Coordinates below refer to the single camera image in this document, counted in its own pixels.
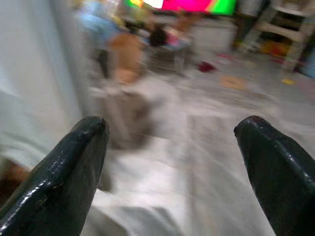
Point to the colourful television screen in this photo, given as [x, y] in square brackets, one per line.
[182, 4]

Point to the white shelf rack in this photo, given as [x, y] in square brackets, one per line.
[285, 29]

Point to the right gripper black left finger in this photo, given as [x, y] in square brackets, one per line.
[61, 177]

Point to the small yellow floor item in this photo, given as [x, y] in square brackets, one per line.
[288, 81]

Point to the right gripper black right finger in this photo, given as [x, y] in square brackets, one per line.
[283, 177]

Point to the metal frame chair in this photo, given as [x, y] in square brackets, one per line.
[169, 56]

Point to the dark red cloth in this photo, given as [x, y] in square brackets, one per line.
[205, 67]

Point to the round orange floor mat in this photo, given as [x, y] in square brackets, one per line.
[233, 82]

